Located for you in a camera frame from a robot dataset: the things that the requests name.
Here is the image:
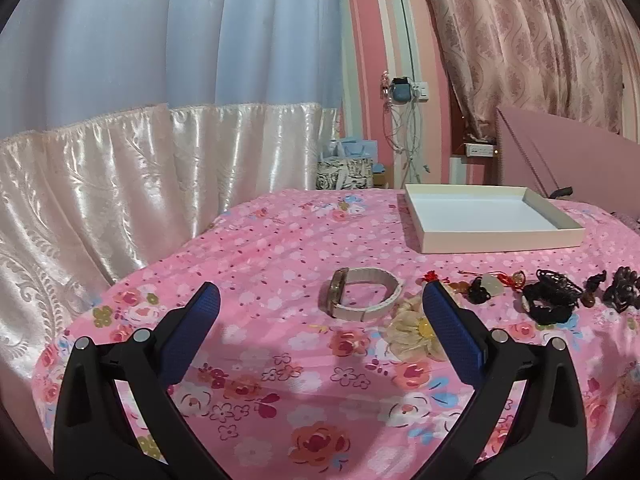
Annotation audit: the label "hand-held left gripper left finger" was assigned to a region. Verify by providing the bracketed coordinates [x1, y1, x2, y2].
[52, 281, 231, 480]

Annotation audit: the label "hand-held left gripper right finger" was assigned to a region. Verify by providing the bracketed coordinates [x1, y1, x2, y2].
[422, 281, 588, 480]

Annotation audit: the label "cream flower hair accessory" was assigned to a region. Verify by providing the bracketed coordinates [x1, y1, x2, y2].
[377, 294, 443, 363]

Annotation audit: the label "jade pendant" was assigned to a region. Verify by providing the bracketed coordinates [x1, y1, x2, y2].
[466, 274, 505, 306]

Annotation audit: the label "red bead bracelet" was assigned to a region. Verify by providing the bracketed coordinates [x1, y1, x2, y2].
[497, 270, 527, 292]

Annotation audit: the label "white strap wristwatch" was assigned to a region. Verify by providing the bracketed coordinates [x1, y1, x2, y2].
[320, 266, 405, 322]

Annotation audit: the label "white shallow box tray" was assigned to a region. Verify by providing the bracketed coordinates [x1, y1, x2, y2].
[403, 183, 587, 255]

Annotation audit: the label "brown pendant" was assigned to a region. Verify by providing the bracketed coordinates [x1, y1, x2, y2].
[579, 270, 607, 307]

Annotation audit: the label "brown wooden bead bracelet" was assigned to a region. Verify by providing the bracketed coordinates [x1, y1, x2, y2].
[601, 266, 640, 314]

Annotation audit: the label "red knot charm with amber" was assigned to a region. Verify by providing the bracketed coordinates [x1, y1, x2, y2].
[421, 270, 472, 295]

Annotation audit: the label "pink floral bedspread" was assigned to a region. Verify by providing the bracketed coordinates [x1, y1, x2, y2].
[30, 186, 640, 480]

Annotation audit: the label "cream satin curtain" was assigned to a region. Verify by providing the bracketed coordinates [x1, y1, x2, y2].
[0, 102, 343, 411]

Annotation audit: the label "black and white patterned bag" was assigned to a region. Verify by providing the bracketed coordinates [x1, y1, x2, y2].
[316, 157, 375, 192]

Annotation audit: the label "light blue gift bag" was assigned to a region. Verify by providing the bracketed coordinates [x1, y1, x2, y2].
[325, 136, 378, 161]

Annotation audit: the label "pink headboard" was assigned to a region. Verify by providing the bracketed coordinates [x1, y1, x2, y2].
[495, 105, 640, 216]

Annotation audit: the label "blue charger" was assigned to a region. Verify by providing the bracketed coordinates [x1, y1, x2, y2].
[390, 77, 413, 106]

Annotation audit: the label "light blue sheer curtain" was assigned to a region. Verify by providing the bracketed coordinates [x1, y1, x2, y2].
[0, 0, 351, 136]

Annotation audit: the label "pink patterned curtain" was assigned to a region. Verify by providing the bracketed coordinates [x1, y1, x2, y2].
[415, 0, 636, 143]

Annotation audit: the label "white hanging cables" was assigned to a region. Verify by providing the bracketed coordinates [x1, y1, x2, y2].
[382, 102, 431, 191]

